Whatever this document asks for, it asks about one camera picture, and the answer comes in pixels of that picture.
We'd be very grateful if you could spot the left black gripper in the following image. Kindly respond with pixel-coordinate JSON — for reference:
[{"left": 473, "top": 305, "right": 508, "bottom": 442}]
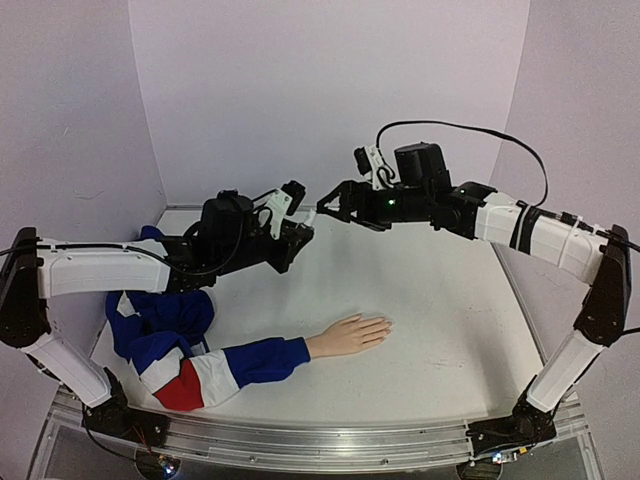
[{"left": 218, "top": 215, "right": 316, "bottom": 279}]

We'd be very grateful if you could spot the white nail polish cap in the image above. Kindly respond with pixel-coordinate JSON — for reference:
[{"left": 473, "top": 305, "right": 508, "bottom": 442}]
[{"left": 303, "top": 210, "right": 316, "bottom": 228}]

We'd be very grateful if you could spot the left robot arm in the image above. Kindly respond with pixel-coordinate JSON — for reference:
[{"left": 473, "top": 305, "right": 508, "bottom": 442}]
[{"left": 1, "top": 182, "right": 316, "bottom": 437}]

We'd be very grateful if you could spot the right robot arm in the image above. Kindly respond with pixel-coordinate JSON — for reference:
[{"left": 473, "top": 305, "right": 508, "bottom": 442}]
[{"left": 316, "top": 142, "right": 632, "bottom": 454}]

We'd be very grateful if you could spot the mannequin hand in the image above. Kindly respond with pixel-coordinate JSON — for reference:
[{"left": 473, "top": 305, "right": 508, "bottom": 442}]
[{"left": 305, "top": 315, "right": 393, "bottom": 360}]

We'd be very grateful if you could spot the blue white red jacket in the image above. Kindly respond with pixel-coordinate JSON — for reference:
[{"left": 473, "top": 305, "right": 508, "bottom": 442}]
[{"left": 104, "top": 224, "right": 312, "bottom": 414}]

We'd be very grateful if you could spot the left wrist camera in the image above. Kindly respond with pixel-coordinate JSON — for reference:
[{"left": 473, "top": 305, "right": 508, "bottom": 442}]
[{"left": 257, "top": 180, "right": 306, "bottom": 240}]

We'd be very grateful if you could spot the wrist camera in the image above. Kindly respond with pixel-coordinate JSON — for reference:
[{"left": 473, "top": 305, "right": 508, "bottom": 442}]
[
  {"left": 257, "top": 180, "right": 306, "bottom": 240},
  {"left": 354, "top": 145, "right": 395, "bottom": 191}
]

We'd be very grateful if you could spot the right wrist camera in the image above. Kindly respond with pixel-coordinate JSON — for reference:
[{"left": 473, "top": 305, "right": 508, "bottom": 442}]
[{"left": 354, "top": 145, "right": 395, "bottom": 191}]

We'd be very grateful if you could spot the aluminium back rail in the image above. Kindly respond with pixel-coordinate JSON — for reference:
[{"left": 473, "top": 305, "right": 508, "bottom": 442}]
[{"left": 164, "top": 204, "right": 203, "bottom": 214}]

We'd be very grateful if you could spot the aluminium rail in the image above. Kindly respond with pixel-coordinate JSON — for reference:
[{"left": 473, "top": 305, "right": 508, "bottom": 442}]
[
  {"left": 53, "top": 388, "right": 589, "bottom": 473},
  {"left": 164, "top": 204, "right": 203, "bottom": 214}
]

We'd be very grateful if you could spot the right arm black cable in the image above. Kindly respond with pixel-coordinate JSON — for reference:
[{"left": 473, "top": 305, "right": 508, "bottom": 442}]
[{"left": 375, "top": 120, "right": 547, "bottom": 206}]

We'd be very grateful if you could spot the aluminium front rail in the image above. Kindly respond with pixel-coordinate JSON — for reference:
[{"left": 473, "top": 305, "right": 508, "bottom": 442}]
[{"left": 53, "top": 388, "right": 589, "bottom": 473}]

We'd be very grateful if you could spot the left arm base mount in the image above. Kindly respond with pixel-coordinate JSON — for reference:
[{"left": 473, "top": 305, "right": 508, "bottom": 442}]
[{"left": 82, "top": 391, "right": 170, "bottom": 448}]

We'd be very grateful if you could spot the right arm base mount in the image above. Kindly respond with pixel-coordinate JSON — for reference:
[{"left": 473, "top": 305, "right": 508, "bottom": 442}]
[{"left": 465, "top": 393, "right": 559, "bottom": 459}]

